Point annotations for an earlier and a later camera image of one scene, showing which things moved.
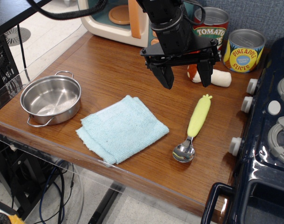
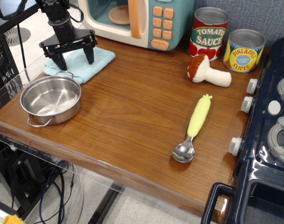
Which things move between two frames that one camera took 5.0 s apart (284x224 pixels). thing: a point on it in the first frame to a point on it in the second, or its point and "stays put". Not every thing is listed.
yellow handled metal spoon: [184, 152] stays put
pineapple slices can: [244, 50] stays put
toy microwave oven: [122, 20] stays put
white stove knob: [252, 86] stays put
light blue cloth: [120, 130] to [78, 66]
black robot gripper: [176, 45] to [66, 36]
